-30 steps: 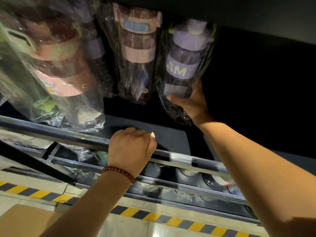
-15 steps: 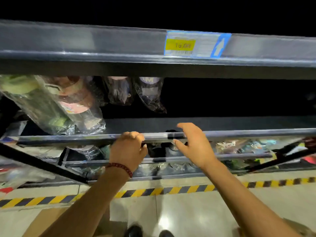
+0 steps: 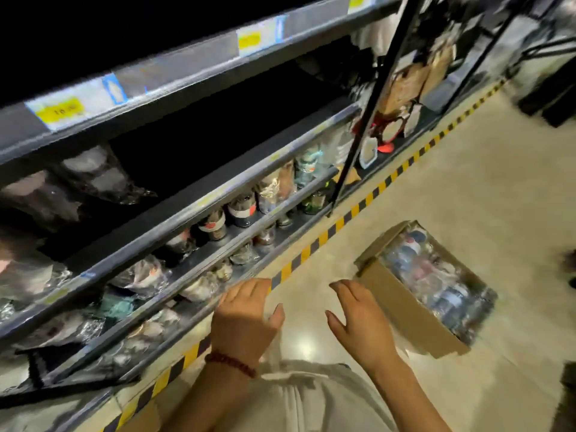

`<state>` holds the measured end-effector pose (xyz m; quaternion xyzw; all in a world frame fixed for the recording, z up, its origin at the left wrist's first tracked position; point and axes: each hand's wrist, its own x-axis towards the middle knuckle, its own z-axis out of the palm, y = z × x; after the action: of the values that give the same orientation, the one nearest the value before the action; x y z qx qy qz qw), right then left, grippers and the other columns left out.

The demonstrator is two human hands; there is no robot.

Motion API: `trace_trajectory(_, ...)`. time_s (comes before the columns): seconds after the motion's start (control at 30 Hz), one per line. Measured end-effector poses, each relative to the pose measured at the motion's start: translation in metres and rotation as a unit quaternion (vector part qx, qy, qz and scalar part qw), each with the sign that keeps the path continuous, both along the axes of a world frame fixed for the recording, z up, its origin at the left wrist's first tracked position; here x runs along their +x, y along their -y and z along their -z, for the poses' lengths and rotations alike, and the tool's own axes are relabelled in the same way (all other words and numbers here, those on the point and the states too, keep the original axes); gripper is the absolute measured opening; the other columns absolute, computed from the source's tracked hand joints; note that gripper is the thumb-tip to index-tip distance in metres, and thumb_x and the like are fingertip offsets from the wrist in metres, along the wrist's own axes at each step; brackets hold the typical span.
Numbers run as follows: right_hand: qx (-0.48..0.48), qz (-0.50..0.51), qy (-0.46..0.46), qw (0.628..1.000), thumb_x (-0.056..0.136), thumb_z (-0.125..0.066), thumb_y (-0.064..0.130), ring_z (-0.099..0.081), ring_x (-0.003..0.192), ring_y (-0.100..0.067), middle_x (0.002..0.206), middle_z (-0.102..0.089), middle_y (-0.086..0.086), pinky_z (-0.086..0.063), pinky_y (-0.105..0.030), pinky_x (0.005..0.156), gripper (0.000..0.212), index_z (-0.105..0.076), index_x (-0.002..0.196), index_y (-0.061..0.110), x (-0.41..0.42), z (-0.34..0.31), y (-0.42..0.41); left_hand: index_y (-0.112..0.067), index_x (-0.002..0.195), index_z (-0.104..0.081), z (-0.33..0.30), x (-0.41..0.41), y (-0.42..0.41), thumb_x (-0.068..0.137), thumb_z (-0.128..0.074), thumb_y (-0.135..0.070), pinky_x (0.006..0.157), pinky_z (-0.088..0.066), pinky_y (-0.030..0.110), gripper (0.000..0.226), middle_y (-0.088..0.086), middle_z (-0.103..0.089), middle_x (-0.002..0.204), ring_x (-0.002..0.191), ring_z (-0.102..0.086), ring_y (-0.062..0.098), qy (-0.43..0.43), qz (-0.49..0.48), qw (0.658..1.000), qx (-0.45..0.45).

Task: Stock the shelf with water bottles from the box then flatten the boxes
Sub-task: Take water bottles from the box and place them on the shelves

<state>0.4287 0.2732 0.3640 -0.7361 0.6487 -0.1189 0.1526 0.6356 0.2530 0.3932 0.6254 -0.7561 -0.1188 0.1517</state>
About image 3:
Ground dark low display stand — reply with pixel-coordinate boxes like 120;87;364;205
516;53;576;129

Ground person's light grey trousers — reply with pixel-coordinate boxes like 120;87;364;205
215;358;399;432

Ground brown cardboard box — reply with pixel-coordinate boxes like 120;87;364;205
116;398;163;432
353;220;498;359

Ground black metal store shelving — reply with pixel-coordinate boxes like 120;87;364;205
0;0;563;432

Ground red round mirror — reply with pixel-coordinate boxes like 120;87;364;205
377;115;407;154

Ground white oval mirror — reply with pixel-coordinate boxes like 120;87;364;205
403;103;424;139

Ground person's left forearm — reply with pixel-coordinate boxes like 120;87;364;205
161;362;255;432

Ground brown tote bag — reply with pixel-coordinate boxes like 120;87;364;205
377;61;432;116
419;42;456;96

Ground tan bear shaped item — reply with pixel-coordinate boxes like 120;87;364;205
332;165;362;186

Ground person's left hand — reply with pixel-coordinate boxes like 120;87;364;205
210;277;286;370

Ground white blue framed mirror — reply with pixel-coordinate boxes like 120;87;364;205
358;136;380;170

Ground red bead bracelet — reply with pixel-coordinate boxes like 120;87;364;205
205;350;258;379

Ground grey flat pack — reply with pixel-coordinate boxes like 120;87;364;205
421;62;491;114

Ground person's right hand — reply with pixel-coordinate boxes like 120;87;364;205
325;278;399;375

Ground black wooden display stand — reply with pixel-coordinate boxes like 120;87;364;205
551;362;576;432

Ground person's right forearm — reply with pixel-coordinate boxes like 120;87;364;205
368;355;453;432

